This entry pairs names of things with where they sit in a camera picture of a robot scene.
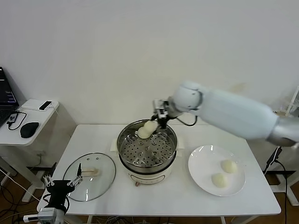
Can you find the white round plate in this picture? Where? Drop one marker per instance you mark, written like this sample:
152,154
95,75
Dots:
201,168

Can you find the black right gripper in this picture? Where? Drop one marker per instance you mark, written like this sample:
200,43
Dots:
168,112

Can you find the white side table with cup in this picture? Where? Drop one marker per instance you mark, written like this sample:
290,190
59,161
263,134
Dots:
289,186

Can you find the white wall socket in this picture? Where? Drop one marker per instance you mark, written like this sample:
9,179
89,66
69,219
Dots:
40,154

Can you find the clear plastic container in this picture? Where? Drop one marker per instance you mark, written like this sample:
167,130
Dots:
294,99

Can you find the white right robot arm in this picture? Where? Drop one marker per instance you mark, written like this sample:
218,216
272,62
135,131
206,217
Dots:
233,112

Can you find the black table foot bar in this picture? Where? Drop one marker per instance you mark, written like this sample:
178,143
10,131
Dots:
280,173
39,169

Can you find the flat white box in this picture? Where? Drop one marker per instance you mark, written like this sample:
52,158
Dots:
30,105

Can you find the black computer mouse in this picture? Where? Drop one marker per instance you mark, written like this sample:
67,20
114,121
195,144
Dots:
29,130

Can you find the steel steamer basket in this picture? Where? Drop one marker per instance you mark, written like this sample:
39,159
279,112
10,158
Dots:
123,144

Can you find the small black white device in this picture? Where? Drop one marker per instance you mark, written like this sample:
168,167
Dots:
45,105

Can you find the glass pot lid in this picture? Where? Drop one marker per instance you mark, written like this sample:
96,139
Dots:
98,186

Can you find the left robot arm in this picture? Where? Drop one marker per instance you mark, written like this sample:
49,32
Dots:
60,217

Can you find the black laptop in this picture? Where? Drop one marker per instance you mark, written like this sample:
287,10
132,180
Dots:
4,93

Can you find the cream electric cooker base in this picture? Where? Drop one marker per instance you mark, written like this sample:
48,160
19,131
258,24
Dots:
149,177

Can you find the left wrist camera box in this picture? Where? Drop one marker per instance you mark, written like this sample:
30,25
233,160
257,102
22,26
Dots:
46,215

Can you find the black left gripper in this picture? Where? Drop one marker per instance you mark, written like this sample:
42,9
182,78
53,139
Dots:
58,190

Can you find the white side table with laptop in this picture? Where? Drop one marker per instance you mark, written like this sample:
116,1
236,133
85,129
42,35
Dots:
42,126

